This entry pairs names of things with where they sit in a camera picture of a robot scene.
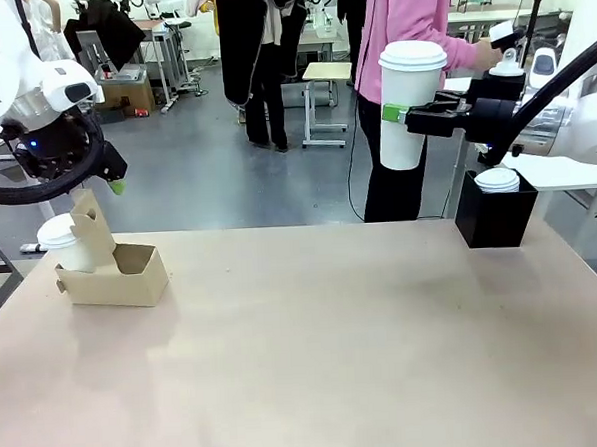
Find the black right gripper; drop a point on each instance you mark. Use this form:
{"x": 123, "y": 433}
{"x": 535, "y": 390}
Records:
{"x": 490, "y": 118}

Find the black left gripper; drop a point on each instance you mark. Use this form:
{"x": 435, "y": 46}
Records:
{"x": 49, "y": 151}

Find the tall white lidded paper cup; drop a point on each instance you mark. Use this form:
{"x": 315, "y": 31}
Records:
{"x": 406, "y": 77}

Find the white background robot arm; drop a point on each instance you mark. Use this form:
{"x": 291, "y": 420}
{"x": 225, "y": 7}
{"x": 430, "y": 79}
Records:
{"x": 545, "y": 63}

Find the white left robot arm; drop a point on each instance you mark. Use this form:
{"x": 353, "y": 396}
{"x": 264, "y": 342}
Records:
{"x": 0, "y": 74}

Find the person's right forearm pink sleeve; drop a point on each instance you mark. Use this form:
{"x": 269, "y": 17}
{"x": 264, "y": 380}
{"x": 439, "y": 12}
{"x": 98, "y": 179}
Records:
{"x": 462, "y": 54}

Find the brown cardboard cup carrier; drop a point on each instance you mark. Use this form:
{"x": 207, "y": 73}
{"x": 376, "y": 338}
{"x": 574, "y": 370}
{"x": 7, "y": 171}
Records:
{"x": 116, "y": 288}

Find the person's right hand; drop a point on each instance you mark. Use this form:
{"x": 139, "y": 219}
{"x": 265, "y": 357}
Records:
{"x": 487, "y": 53}

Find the brown cardboard box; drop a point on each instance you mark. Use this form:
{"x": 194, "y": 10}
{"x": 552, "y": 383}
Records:
{"x": 131, "y": 94}

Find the white background workbench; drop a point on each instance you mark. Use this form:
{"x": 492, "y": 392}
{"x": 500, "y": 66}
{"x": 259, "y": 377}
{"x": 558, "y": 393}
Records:
{"x": 473, "y": 16}

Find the person in pink hoodie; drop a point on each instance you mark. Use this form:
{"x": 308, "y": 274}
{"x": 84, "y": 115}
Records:
{"x": 407, "y": 12}

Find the small beige side table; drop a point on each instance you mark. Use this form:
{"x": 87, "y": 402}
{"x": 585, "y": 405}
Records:
{"x": 326, "y": 72}

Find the background person in dark clothes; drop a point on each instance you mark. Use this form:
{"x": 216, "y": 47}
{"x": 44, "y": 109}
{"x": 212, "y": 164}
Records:
{"x": 353, "y": 25}

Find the black square container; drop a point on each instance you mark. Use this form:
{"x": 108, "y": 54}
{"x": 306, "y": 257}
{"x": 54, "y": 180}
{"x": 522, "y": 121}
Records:
{"x": 498, "y": 220}

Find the large white table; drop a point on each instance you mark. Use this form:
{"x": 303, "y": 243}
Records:
{"x": 561, "y": 169}

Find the black hanging cloth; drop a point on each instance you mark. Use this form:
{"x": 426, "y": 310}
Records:
{"x": 108, "y": 28}

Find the black stand pole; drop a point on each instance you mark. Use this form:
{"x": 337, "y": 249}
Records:
{"x": 537, "y": 0}
{"x": 27, "y": 27}

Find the wooden top rolling table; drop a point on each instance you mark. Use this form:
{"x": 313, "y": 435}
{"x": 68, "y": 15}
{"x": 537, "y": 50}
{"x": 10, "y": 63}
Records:
{"x": 150, "y": 25}

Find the background person in black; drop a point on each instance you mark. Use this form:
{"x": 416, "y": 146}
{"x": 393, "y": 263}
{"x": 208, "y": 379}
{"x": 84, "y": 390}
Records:
{"x": 260, "y": 60}

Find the cream hanging garment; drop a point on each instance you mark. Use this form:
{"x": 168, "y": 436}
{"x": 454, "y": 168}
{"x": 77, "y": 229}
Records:
{"x": 199, "y": 1}

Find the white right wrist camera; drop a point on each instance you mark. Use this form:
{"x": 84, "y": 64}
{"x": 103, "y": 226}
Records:
{"x": 508, "y": 62}

